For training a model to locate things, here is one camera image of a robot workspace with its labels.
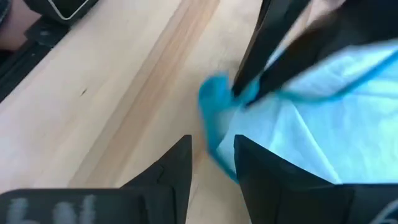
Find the black aluminium table frame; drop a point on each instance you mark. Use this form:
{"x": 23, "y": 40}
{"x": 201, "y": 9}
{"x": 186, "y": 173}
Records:
{"x": 25, "y": 59}

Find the light blue teal-edged towel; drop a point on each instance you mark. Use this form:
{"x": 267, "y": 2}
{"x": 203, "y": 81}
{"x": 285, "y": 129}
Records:
{"x": 326, "y": 124}

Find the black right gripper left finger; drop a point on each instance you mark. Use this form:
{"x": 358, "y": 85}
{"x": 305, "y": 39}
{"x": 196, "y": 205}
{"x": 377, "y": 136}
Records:
{"x": 174, "y": 174}

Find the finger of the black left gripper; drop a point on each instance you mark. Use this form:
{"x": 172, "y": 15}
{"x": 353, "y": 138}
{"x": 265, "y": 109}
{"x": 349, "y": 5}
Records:
{"x": 267, "y": 37}
{"x": 295, "y": 59}

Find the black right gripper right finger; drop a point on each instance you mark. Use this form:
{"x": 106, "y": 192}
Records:
{"x": 267, "y": 186}

